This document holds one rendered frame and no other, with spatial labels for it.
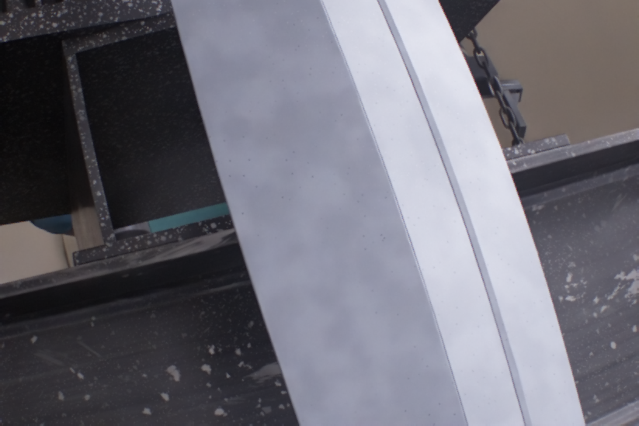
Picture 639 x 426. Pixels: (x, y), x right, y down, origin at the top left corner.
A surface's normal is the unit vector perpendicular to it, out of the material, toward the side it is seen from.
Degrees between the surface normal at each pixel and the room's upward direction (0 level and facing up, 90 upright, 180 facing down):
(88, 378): 90
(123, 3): 90
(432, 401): 90
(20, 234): 90
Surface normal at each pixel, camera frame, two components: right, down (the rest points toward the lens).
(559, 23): -0.94, 0.23
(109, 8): 0.36, -0.40
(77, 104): 0.16, -0.35
